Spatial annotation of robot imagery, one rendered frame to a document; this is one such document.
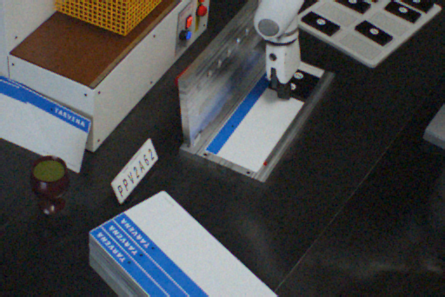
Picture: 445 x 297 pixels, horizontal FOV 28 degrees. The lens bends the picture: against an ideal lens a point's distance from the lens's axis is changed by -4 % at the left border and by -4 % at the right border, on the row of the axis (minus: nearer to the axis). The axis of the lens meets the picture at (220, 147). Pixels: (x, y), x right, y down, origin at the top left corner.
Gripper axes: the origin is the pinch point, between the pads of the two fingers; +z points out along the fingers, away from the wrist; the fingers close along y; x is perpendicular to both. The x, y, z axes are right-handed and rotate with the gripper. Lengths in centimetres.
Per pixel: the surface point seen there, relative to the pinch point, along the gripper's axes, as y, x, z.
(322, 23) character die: 34.8, 3.6, 1.8
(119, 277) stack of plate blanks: -69, 4, -2
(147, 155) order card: -35.4, 16.6, -2.8
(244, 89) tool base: -1.9, 9.6, 0.6
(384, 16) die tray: 51, -9, 6
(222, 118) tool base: -14.4, 9.4, 0.5
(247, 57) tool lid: 1.4, 9.8, -6.4
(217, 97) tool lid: -14.4, 9.9, -5.3
